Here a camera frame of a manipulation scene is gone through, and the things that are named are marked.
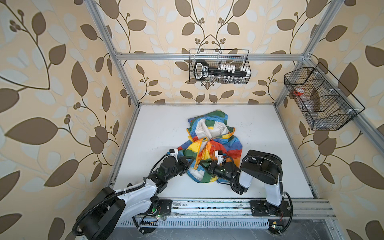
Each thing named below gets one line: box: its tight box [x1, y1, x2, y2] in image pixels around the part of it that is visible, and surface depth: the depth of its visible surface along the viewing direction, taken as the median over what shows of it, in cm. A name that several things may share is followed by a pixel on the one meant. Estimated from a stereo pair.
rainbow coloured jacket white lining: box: [177, 110, 243, 184], surface depth 96 cm
